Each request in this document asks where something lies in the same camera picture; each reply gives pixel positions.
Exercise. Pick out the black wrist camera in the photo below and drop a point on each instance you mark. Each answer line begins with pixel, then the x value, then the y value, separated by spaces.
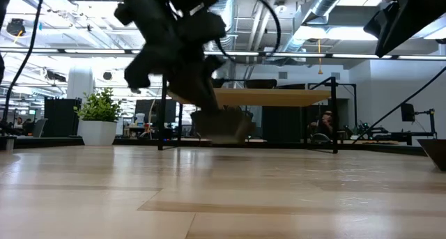
pixel 381 21
pixel 139 71

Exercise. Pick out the person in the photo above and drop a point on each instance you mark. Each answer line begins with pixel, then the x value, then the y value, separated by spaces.
pixel 325 124
pixel 20 122

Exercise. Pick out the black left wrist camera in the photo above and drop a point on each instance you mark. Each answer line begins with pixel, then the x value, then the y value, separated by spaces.
pixel 139 71

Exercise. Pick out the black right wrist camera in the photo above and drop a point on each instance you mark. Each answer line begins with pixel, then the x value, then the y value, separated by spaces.
pixel 381 21

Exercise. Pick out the black round ceiling fixture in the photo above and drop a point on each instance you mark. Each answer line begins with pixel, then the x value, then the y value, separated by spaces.
pixel 15 26

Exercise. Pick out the green plant in white pot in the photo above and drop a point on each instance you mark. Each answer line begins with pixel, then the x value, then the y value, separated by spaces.
pixel 97 127

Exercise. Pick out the black cabinet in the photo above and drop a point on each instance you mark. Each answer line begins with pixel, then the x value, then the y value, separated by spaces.
pixel 61 117
pixel 285 120

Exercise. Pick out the long ceiling light strip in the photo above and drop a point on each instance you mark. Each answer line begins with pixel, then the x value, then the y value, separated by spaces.
pixel 94 51

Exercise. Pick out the white bottle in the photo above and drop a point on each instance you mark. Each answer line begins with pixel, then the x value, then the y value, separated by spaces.
pixel 140 120

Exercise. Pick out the black leaf-shaped mini plate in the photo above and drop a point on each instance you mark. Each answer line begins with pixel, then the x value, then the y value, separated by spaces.
pixel 259 84

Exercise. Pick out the black background rig frame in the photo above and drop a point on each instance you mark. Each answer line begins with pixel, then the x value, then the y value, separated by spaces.
pixel 233 80
pixel 343 84

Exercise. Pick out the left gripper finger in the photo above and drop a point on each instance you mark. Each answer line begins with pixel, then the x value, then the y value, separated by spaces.
pixel 186 85
pixel 212 96

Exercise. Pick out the wooden shelf with black legs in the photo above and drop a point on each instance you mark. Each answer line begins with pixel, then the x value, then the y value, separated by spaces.
pixel 278 97

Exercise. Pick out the grey metal frame bracket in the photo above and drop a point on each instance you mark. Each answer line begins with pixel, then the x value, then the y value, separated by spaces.
pixel 7 142

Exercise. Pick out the black monitor on arm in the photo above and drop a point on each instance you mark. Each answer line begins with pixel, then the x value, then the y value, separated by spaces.
pixel 407 111

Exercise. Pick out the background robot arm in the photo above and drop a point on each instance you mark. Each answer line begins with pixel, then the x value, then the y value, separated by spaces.
pixel 373 129

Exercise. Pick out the black teardrop mini plate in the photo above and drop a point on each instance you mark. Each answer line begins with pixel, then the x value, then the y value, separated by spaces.
pixel 294 87

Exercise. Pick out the background robot table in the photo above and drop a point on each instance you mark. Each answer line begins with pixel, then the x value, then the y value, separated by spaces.
pixel 411 136

